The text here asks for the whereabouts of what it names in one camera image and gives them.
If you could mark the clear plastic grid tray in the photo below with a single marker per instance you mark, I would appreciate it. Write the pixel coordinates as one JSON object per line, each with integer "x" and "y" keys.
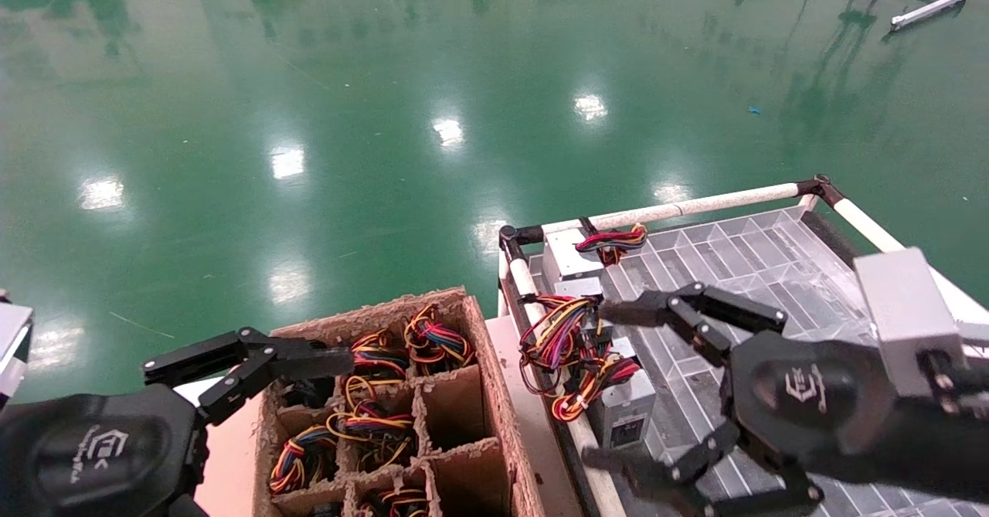
{"x": 773, "y": 270}

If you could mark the white pipe cart frame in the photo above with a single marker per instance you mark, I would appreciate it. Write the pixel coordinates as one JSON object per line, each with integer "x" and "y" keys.
{"x": 695, "y": 208}

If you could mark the black foam strip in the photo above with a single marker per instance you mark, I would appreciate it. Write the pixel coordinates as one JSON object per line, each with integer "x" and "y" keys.
{"x": 834, "y": 243}

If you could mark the cardboard box with dividers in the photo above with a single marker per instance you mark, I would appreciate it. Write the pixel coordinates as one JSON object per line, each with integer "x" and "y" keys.
{"x": 471, "y": 471}

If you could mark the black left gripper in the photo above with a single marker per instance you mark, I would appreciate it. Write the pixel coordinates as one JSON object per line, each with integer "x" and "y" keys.
{"x": 93, "y": 455}

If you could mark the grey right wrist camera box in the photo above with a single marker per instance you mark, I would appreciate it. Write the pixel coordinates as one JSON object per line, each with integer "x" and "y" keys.
{"x": 904, "y": 316}

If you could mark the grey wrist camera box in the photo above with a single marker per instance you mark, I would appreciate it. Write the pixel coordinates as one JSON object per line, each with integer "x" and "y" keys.
{"x": 904, "y": 316}
{"x": 11, "y": 347}

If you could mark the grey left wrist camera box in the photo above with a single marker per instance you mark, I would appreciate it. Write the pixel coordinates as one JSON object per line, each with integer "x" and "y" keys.
{"x": 11, "y": 347}

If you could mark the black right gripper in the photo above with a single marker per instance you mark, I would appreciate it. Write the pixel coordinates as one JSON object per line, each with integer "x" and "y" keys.
{"x": 811, "y": 393}

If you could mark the white sign with red border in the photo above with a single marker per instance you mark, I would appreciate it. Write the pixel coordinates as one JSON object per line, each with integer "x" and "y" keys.
{"x": 966, "y": 301}

